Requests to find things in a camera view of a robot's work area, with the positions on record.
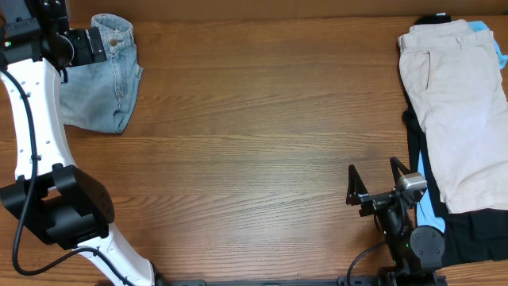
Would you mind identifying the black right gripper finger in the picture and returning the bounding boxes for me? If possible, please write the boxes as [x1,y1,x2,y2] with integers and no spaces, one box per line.
[390,157,410,184]
[346,164,368,206]

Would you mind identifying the light blue denim shorts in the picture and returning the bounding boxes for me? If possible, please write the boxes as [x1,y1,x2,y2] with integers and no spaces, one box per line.
[60,14,143,133]

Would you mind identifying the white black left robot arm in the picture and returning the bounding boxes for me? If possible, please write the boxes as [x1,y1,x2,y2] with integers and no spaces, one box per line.
[1,1,160,285]

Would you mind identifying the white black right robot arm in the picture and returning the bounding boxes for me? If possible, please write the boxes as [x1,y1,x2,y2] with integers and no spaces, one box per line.
[337,157,448,286]

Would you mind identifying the light blue folded garment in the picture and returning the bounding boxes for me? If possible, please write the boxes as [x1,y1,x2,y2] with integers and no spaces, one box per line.
[416,21,507,233]

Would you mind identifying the black folded garment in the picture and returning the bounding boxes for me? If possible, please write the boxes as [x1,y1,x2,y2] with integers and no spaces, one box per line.
[403,16,507,266]

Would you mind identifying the beige folded shorts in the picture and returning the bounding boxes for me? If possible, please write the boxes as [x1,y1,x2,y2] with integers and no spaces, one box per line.
[398,20,507,214]

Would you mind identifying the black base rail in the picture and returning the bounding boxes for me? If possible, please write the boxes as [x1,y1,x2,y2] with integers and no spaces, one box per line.
[164,276,448,286]

